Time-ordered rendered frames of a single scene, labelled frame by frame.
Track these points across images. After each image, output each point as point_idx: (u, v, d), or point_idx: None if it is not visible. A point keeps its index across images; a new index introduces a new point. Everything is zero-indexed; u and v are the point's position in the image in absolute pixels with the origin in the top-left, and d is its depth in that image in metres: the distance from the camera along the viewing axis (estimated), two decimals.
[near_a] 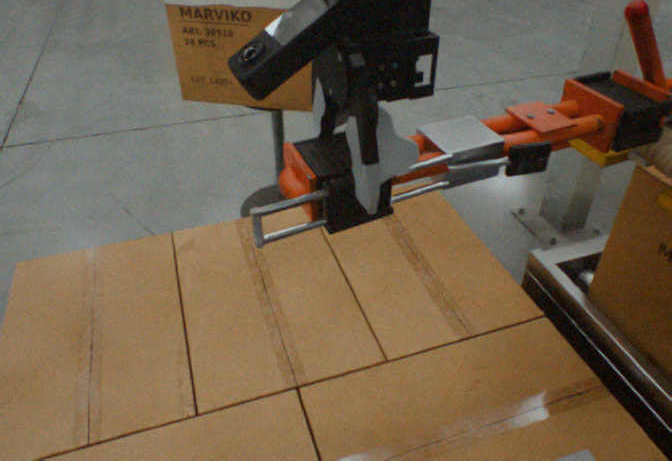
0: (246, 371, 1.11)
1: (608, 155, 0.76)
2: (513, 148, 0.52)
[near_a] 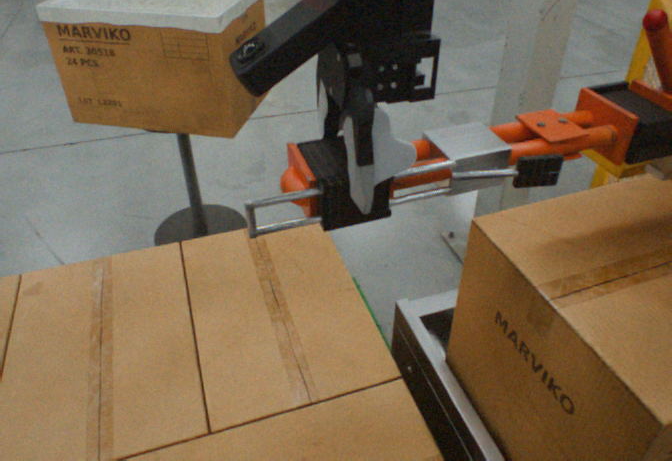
0: (47, 445, 0.99)
1: (624, 167, 0.74)
2: (520, 159, 0.51)
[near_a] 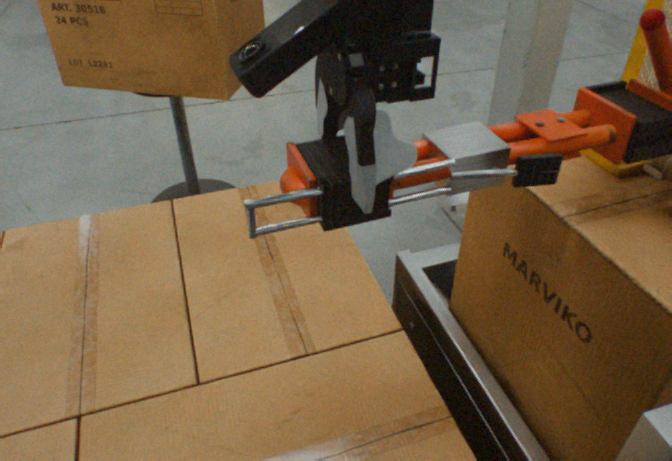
0: (25, 395, 0.93)
1: (623, 167, 0.74)
2: (520, 158, 0.51)
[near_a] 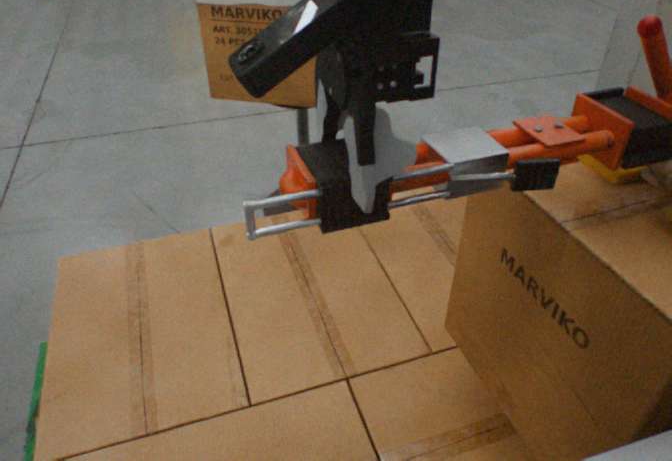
0: (295, 363, 1.14)
1: (620, 173, 0.74)
2: (518, 163, 0.51)
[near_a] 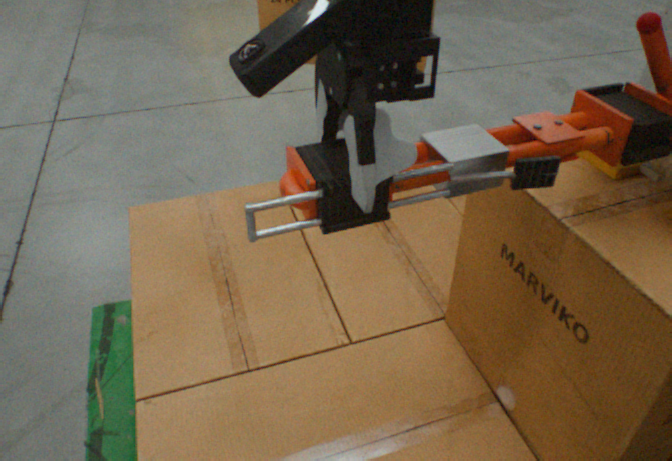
0: (390, 303, 1.10)
1: (619, 168, 0.74)
2: (518, 161, 0.51)
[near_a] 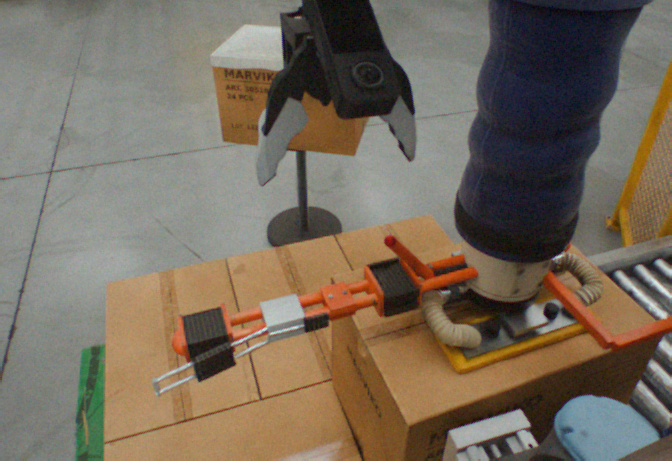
0: (294, 367, 1.51)
1: None
2: (304, 320, 0.93)
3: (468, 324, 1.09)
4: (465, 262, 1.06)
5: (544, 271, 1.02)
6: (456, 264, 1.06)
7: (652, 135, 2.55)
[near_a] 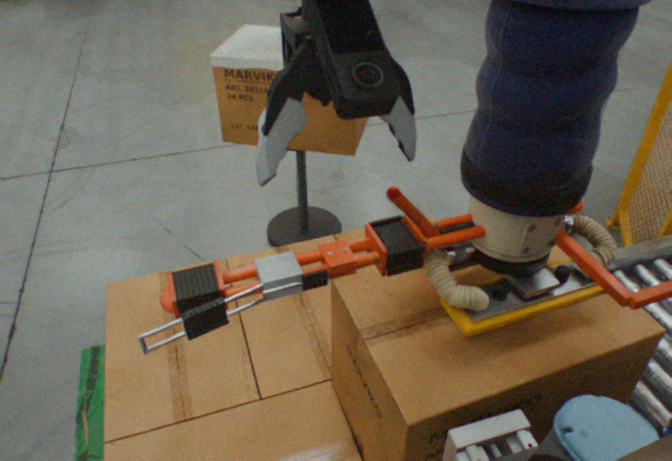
0: (293, 367, 1.51)
1: None
2: (302, 276, 0.88)
3: (475, 287, 1.03)
4: (472, 221, 1.01)
5: (556, 229, 0.96)
6: (462, 223, 1.00)
7: (652, 135, 2.55)
